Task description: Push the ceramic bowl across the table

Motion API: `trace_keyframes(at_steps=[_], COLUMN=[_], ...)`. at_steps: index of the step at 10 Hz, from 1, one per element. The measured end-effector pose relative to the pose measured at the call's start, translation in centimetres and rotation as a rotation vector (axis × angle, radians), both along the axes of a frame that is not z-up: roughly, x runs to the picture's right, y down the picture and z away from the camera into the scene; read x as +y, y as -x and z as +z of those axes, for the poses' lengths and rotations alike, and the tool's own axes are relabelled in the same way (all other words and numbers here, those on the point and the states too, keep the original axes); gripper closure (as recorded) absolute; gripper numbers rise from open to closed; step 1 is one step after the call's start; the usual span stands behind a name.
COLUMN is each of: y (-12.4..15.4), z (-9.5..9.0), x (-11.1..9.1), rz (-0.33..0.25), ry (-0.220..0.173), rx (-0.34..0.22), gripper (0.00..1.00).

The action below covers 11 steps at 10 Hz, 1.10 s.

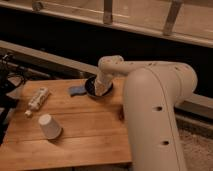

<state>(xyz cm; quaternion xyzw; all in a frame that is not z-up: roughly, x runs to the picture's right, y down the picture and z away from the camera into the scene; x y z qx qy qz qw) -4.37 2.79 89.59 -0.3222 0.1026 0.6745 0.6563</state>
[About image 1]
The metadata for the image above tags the metal railing frame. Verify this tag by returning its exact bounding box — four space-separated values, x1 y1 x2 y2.
0 0 213 48

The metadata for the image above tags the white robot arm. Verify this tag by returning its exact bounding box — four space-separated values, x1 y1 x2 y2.
95 55 197 171

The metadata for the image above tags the black equipment with cables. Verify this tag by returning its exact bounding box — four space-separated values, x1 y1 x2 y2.
0 53 26 145

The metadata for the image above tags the white paper cup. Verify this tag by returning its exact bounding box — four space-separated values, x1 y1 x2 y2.
38 114 62 140

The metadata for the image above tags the small brown red object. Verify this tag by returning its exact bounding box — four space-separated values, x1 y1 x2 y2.
119 108 125 121

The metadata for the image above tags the blue sponge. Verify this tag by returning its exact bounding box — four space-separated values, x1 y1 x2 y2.
68 85 86 97

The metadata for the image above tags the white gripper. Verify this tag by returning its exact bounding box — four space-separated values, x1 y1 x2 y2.
94 74 113 96

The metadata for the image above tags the dark ceramic bowl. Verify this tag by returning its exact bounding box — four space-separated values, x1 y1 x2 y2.
84 76 113 98

